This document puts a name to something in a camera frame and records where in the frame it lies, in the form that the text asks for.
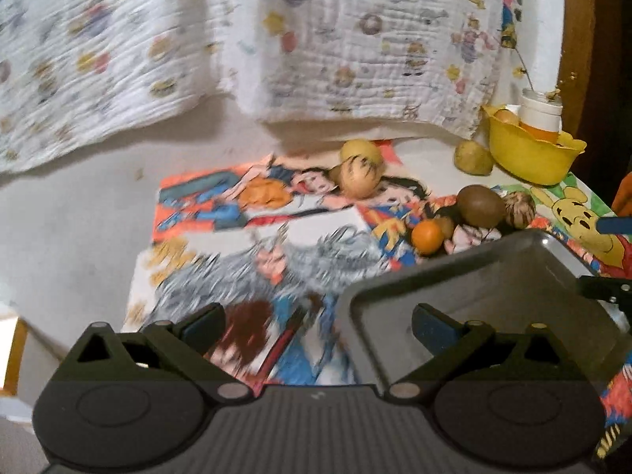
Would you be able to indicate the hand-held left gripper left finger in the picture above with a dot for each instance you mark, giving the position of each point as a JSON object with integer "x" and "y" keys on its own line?
{"x": 205, "y": 326}

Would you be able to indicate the small olive green fruit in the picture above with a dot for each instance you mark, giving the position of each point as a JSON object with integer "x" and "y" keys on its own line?
{"x": 334, "y": 174}

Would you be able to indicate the brown wooden frame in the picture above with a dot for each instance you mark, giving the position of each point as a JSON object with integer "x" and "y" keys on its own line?
{"x": 580, "y": 34}

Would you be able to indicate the small orange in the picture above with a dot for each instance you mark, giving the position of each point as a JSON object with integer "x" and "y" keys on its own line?
{"x": 427, "y": 238}

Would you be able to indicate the small brown fruit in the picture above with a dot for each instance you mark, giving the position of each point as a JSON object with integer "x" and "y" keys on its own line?
{"x": 447, "y": 226}

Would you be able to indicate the yellow lemon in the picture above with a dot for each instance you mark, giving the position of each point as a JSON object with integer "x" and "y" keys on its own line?
{"x": 363, "y": 150}

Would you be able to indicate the pale yellow lumpy fruit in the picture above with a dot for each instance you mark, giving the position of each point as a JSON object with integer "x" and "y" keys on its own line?
{"x": 473, "y": 158}

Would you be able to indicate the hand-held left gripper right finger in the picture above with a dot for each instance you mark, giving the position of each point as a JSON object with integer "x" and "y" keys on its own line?
{"x": 434, "y": 328}

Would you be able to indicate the yellow wooden frame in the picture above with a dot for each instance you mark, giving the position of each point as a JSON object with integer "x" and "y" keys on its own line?
{"x": 14, "y": 355}

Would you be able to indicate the comic printed mat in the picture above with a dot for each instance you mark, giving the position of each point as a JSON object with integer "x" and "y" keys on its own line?
{"x": 296, "y": 256}

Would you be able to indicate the grey metal tray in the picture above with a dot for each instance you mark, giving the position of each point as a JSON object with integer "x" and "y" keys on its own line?
{"x": 493, "y": 276}

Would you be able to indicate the white cartoon printed blanket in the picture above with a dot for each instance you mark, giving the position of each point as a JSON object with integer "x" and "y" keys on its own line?
{"x": 345, "y": 59}

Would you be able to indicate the brown kiwi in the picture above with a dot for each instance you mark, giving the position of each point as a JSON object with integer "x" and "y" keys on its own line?
{"x": 480, "y": 205}

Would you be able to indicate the yellow plastic bowl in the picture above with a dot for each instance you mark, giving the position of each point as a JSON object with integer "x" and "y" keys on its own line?
{"x": 533, "y": 160}

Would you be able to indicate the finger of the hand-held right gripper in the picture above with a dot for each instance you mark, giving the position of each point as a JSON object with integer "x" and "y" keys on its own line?
{"x": 617, "y": 223}
{"x": 605, "y": 289}

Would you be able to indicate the tan striped round fruit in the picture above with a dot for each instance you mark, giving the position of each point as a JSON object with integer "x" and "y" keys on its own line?
{"x": 363, "y": 177}

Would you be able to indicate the thin dry twig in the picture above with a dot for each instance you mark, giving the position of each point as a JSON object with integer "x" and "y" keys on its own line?
{"x": 524, "y": 69}

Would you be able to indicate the white plastic jar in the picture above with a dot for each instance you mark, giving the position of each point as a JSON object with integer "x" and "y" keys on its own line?
{"x": 542, "y": 111}

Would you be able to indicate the colourful cartoon cloth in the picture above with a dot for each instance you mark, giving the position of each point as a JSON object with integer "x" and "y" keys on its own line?
{"x": 509, "y": 5}

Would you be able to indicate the orange object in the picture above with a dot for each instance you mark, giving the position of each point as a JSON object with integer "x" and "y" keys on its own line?
{"x": 623, "y": 197}

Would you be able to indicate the dark striped round fruit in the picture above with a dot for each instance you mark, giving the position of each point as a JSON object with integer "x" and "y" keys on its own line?
{"x": 519, "y": 210}

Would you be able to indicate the yellow bear printed mat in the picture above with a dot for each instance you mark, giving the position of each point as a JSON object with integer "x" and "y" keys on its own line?
{"x": 577, "y": 212}

